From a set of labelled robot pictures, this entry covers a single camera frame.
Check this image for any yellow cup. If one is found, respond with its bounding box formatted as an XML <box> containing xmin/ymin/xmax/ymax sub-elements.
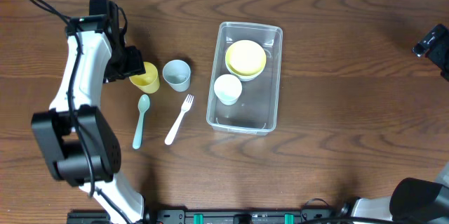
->
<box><xmin>130</xmin><ymin>62</ymin><xmax>160</xmax><ymax>94</ymax></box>

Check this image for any mint green spoon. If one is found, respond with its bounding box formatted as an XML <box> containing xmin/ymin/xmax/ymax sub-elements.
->
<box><xmin>132</xmin><ymin>94</ymin><xmax>151</xmax><ymax>150</ymax></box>

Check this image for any grey cup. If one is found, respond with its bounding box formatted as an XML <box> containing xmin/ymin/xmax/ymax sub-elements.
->
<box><xmin>163</xmin><ymin>60</ymin><xmax>191</xmax><ymax>92</ymax></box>

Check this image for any white cup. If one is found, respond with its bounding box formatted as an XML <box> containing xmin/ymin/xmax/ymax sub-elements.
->
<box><xmin>213</xmin><ymin>74</ymin><xmax>243</xmax><ymax>105</ymax></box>

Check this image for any white bowl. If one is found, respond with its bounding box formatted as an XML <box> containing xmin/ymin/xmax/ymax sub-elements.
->
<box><xmin>225</xmin><ymin>62</ymin><xmax>264</xmax><ymax>81</ymax></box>

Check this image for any yellow bowl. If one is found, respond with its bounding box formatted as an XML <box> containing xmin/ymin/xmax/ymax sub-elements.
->
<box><xmin>225</xmin><ymin>40</ymin><xmax>267</xmax><ymax>75</ymax></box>

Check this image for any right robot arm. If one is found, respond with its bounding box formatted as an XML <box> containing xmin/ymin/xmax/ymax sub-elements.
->
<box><xmin>340</xmin><ymin>24</ymin><xmax>448</xmax><ymax>224</ymax></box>

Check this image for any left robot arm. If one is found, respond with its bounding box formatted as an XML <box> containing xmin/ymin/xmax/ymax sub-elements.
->
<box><xmin>32</xmin><ymin>14</ymin><xmax>145</xmax><ymax>223</ymax></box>

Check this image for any clear plastic container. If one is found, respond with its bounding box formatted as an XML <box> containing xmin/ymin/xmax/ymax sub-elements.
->
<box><xmin>206</xmin><ymin>22</ymin><xmax>283</xmax><ymax>136</ymax></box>

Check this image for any white plastic fork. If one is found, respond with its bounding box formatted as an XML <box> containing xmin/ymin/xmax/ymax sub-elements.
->
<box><xmin>164</xmin><ymin>94</ymin><xmax>194</xmax><ymax>145</ymax></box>

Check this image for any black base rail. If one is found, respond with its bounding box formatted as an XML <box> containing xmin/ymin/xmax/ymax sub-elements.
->
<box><xmin>66</xmin><ymin>198</ymin><xmax>351</xmax><ymax>224</ymax></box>

